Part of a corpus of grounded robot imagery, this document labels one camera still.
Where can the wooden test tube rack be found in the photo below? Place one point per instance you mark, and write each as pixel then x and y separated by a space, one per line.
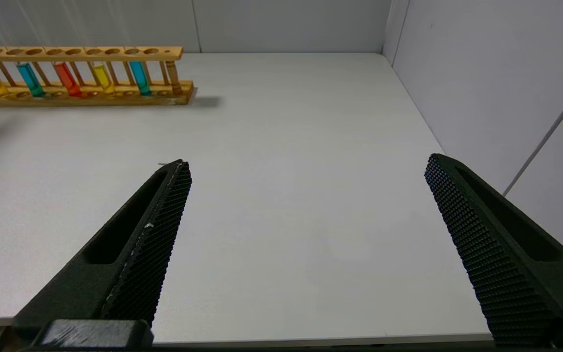
pixel 81 53

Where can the teal pigment test tube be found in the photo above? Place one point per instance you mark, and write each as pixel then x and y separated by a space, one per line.
pixel 31 80
pixel 140 78

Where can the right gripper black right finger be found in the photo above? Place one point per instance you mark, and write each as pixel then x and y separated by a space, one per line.
pixel 506 254

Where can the red pigment test tube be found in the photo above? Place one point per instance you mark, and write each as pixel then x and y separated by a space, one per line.
pixel 67 79

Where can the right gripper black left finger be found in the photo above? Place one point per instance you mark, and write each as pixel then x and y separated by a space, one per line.
pixel 135 254

